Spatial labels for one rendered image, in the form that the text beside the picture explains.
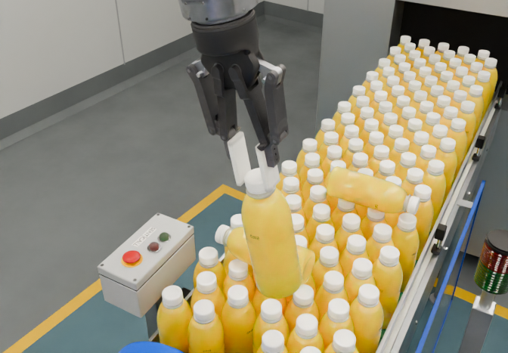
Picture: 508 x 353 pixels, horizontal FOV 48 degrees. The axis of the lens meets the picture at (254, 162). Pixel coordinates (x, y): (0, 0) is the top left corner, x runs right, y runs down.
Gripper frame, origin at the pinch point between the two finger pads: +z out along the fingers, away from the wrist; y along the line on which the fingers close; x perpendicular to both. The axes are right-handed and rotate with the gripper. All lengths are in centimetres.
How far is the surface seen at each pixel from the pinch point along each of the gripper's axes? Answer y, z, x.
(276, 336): -5.0, 38.6, 2.1
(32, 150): -267, 113, 115
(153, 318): -43, 53, 5
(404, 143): -9, 43, 75
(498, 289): 26, 38, 27
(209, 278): -23.0, 35.8, 7.1
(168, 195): -167, 131, 125
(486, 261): 23.6, 33.0, 27.3
